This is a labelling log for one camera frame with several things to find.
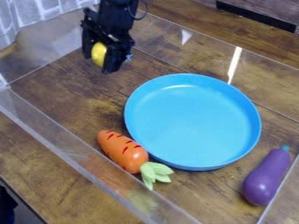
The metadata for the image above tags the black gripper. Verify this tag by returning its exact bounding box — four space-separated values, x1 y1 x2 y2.
80 0 139 74

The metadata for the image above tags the yellow toy lemon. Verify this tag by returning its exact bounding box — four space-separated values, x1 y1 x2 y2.
91 42 108 67

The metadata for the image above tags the blue round plastic tray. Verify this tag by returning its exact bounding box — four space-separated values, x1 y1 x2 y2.
124 73 262 171

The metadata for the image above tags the orange toy carrot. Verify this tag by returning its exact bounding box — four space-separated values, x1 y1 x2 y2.
97 130 173 190

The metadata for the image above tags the dark object at table edge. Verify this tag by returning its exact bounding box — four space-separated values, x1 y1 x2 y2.
0 185 17 224

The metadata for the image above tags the purple toy eggplant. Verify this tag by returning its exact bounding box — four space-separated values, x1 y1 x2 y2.
242 145 291 206

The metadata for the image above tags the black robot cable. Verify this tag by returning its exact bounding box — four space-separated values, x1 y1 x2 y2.
127 0 149 21

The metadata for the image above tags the clear acrylic enclosure wall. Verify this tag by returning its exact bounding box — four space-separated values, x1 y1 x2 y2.
0 0 299 224

